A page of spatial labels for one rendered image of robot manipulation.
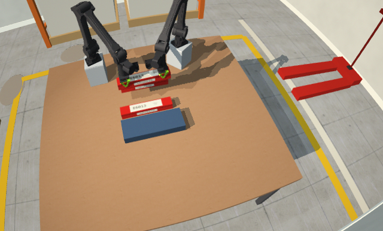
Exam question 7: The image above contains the red welding electrode box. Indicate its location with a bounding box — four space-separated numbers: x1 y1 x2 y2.
116 67 171 90

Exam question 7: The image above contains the red box with white label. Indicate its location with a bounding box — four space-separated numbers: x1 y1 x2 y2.
121 79 168 93

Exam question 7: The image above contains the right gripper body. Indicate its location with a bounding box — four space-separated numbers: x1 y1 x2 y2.
118 69 129 83

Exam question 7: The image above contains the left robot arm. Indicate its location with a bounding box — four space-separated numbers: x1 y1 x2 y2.
145 0 189 69

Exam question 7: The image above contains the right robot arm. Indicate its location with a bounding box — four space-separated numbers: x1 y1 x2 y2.
71 1 139 76

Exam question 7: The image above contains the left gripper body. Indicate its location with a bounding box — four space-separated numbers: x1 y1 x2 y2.
157 59 168 74

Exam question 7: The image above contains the red box of welding electrodes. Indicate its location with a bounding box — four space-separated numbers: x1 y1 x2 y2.
120 97 173 119

